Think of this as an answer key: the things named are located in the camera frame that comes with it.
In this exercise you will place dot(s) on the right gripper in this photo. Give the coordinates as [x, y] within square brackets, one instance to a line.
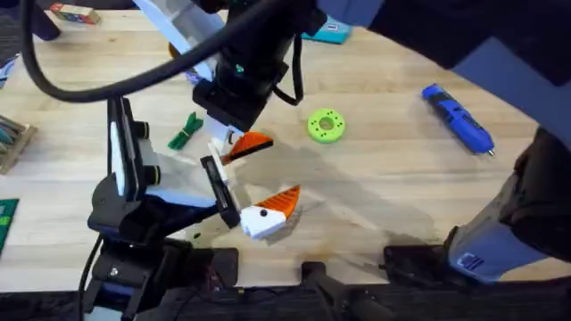
[243, 96]

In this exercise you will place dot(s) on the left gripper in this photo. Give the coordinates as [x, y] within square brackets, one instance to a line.
[178, 187]

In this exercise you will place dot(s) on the orange ribbed wedge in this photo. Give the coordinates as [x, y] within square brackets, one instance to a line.
[250, 142]

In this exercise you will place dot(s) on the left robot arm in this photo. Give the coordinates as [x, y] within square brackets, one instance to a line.
[134, 272]

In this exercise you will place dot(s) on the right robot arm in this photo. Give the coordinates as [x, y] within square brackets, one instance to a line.
[513, 40]

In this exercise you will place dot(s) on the green toy vegetable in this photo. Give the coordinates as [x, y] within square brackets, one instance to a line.
[185, 132]

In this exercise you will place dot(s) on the blue electric screwdriver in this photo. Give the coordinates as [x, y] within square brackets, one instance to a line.
[459, 120]

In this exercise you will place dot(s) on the green disc with holes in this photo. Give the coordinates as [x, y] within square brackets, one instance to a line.
[317, 129]

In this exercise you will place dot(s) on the teal box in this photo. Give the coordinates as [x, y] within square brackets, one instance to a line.
[330, 31]

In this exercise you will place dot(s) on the colourful toy block box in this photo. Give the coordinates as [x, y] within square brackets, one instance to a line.
[76, 13]

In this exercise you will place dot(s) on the wooden tray with tools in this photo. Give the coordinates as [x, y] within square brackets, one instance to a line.
[11, 142]

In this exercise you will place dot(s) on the green board with blocks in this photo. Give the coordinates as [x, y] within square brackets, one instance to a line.
[6, 223]

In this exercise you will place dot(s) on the black rail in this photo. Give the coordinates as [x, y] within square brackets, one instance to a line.
[446, 303]

